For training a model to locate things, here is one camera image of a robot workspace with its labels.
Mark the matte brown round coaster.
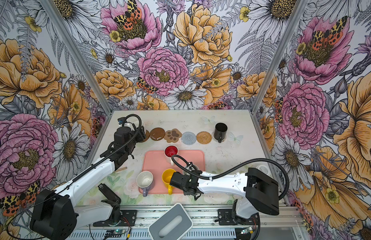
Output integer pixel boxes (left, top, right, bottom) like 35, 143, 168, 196
143, 130, 150, 143

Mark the glossy brown round coaster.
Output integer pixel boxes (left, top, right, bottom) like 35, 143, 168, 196
150, 128, 166, 141

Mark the white mug red inside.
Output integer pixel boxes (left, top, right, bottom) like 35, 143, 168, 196
164, 145, 179, 166

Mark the grey blue round coaster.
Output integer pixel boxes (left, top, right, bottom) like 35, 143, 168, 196
181, 132, 197, 146

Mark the brown paw print coaster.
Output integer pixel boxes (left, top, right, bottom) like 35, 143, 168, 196
164, 129, 182, 143

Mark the woven wicker round coaster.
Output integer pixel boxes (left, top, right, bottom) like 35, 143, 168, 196
196, 131, 212, 145

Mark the black mug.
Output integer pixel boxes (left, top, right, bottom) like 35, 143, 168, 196
213, 123, 227, 143

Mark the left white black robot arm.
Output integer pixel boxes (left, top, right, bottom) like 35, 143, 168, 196
30, 114, 146, 240

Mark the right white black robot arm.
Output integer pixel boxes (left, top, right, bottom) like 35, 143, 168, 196
170, 155, 290, 224

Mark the yellow mug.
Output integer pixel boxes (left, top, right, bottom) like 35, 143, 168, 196
162, 169, 176, 195

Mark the small wooden mallet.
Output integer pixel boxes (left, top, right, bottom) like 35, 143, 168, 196
115, 167, 128, 172

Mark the black rectangular remote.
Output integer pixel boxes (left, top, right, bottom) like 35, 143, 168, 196
98, 184, 121, 204

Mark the green circuit board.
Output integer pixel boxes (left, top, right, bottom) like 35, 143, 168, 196
105, 229, 124, 238

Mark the white mug purple handle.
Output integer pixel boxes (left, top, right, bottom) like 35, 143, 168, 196
136, 171, 155, 197

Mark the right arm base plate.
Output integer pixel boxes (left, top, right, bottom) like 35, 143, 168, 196
215, 209, 259, 226

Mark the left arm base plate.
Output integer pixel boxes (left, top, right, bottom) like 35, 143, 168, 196
93, 210, 137, 227

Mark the aluminium front rail frame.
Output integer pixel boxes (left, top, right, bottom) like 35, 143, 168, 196
44, 203, 309, 240

